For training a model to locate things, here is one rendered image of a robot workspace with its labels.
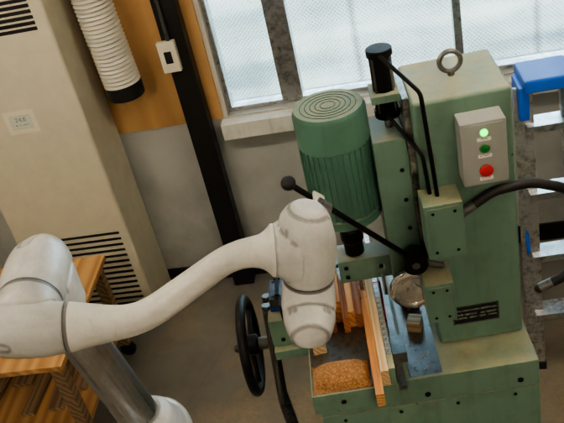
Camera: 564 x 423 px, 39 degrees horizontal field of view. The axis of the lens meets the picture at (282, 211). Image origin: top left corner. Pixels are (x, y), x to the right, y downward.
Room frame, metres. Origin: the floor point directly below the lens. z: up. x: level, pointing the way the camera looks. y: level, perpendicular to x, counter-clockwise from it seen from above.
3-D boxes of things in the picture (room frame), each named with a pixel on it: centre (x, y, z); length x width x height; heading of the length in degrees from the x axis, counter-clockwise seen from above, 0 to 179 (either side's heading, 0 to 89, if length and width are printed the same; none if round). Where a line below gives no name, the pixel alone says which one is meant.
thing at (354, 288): (1.67, -0.14, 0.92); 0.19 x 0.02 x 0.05; 174
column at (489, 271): (1.64, -0.45, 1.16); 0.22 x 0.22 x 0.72; 84
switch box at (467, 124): (1.50, -0.46, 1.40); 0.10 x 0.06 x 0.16; 84
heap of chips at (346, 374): (1.41, -0.05, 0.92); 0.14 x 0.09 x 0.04; 84
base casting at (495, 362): (1.66, -0.28, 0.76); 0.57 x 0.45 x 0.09; 84
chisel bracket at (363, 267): (1.67, -0.18, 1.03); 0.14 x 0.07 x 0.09; 84
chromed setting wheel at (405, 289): (1.54, -0.28, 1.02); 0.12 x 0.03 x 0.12; 84
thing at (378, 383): (1.62, -0.16, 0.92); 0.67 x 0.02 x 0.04; 174
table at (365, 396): (1.66, -0.05, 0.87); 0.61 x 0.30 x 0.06; 174
